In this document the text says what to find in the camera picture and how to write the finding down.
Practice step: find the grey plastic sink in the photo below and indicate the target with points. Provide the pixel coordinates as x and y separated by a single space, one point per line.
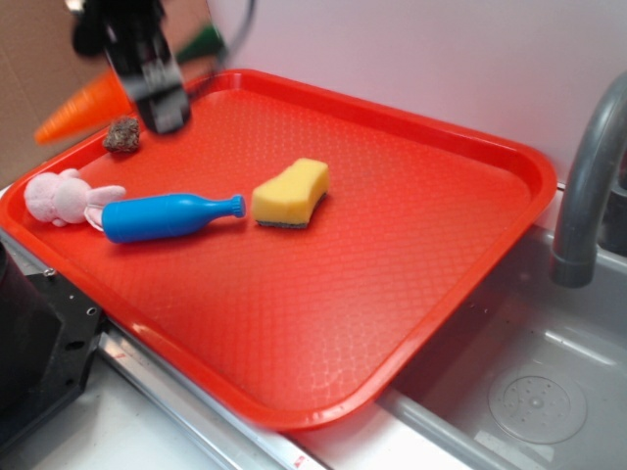
525 374

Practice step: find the yellow sponge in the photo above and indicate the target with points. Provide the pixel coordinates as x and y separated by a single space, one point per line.
290 198

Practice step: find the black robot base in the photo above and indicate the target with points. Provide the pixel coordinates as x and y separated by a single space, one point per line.
49 333

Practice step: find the red plastic tray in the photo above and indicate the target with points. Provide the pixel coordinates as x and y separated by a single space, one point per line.
296 328

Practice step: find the brown cardboard panel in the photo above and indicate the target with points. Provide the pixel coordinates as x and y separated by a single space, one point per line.
39 72

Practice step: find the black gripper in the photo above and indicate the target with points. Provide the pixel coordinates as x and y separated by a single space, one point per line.
129 34

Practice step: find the grey faucet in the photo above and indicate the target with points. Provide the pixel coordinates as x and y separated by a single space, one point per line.
592 213

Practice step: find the blue plastic bottle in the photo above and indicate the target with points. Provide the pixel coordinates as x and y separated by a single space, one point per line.
167 216

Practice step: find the pink plush bunny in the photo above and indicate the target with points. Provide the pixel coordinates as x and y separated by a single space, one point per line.
65 198

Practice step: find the orange toy carrot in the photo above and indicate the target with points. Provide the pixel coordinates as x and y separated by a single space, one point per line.
103 100

